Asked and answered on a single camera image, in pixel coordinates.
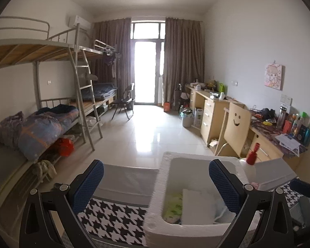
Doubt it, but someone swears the blue face mask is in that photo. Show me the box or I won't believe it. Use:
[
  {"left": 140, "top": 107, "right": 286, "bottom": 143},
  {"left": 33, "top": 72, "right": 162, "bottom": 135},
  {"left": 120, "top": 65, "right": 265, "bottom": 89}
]
[{"left": 214, "top": 199, "right": 236, "bottom": 224}]

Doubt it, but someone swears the white paper towel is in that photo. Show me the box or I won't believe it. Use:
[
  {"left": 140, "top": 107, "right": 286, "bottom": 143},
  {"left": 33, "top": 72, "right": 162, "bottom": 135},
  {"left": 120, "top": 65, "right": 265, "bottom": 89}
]
[{"left": 181, "top": 189, "right": 216, "bottom": 225}]

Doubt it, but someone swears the green tissue pack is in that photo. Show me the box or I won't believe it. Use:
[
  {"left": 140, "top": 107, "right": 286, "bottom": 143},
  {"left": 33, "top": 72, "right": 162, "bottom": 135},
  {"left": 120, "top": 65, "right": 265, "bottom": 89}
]
[{"left": 162, "top": 193, "right": 183, "bottom": 224}]

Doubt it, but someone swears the white red-capped squeeze bottle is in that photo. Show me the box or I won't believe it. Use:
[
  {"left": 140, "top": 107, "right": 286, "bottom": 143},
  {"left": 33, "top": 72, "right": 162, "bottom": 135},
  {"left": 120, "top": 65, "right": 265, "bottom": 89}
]
[{"left": 239, "top": 143, "right": 260, "bottom": 185}]

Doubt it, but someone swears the houndstooth tablecloth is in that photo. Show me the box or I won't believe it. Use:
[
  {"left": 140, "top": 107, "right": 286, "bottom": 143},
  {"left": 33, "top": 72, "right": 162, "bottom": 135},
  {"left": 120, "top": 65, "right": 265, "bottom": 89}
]
[{"left": 77, "top": 156, "right": 302, "bottom": 247}]

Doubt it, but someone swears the red bag under bed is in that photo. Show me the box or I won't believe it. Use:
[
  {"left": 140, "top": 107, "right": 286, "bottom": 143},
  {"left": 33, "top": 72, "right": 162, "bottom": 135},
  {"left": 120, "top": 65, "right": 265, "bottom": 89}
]
[{"left": 52, "top": 138, "right": 74, "bottom": 157}]

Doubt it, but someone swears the blue patterned quilt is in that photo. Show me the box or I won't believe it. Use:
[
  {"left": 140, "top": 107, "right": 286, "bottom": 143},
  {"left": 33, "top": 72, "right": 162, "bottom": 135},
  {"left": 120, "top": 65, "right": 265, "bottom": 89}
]
[{"left": 0, "top": 104, "right": 79, "bottom": 162}]

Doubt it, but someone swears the white foam box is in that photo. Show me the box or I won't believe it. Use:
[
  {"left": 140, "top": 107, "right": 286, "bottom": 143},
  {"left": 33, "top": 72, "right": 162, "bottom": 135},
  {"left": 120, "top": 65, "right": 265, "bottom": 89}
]
[{"left": 144, "top": 152, "right": 235, "bottom": 247}]

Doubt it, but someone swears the teal bottle on desk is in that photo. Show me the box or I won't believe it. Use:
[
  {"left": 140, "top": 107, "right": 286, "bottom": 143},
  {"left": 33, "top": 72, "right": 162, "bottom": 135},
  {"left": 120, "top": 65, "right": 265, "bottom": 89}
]
[{"left": 303, "top": 128, "right": 310, "bottom": 147}]

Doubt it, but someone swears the wooden smiley chair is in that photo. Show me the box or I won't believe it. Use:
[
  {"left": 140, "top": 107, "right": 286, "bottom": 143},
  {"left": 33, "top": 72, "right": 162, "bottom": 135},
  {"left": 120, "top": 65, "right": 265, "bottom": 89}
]
[{"left": 215, "top": 103, "right": 251, "bottom": 158}]

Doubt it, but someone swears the wooden desk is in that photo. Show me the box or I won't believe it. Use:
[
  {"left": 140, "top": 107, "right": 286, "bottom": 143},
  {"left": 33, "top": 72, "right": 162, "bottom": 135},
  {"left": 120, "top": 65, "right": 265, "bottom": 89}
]
[{"left": 185, "top": 85, "right": 306, "bottom": 171}]

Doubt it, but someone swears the white waste bin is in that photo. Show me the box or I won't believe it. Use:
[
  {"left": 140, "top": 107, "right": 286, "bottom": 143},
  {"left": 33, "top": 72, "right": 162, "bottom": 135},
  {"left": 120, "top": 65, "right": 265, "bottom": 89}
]
[{"left": 181, "top": 109, "right": 194, "bottom": 128}]

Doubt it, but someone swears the black folding chair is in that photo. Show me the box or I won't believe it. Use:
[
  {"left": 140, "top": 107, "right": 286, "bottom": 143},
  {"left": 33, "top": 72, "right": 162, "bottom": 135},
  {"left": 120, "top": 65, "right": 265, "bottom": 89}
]
[{"left": 112, "top": 83, "right": 135, "bottom": 120}]

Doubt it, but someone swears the metal bunk bed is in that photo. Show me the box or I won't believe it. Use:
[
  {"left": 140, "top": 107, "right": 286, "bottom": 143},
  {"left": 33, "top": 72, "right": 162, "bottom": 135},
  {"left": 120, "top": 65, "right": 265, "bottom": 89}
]
[{"left": 0, "top": 16, "right": 116, "bottom": 243}]

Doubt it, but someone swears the orange bag on floor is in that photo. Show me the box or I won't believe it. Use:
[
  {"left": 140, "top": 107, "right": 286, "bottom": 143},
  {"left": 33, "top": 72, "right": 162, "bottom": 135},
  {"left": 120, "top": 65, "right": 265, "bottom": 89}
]
[{"left": 163, "top": 102, "right": 171, "bottom": 113}]

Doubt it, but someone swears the brown curtain right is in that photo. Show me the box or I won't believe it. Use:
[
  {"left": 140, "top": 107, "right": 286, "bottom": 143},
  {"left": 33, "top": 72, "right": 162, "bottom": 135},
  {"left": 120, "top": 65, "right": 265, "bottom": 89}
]
[{"left": 163, "top": 17, "right": 204, "bottom": 103}]

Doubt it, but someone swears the brown curtain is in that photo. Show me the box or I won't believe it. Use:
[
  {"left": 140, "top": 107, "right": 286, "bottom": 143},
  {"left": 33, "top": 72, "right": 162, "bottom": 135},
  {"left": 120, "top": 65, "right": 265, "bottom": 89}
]
[
  {"left": 91, "top": 18, "right": 133, "bottom": 97},
  {"left": 163, "top": 17, "right": 204, "bottom": 103}
]

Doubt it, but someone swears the brown curtain left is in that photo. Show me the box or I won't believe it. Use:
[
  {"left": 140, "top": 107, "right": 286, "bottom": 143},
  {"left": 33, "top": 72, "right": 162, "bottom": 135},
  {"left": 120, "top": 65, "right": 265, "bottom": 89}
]
[{"left": 91, "top": 18, "right": 133, "bottom": 97}]

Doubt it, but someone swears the white air conditioner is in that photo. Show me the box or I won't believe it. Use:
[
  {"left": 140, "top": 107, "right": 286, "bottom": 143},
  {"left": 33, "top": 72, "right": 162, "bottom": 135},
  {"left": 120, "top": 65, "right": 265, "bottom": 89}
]
[{"left": 68, "top": 15, "right": 92, "bottom": 31}]

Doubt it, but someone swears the wall picture canvas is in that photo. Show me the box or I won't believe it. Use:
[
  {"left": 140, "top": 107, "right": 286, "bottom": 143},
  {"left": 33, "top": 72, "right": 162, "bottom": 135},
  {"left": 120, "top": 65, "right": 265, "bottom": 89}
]
[{"left": 264, "top": 63, "right": 283, "bottom": 90}]

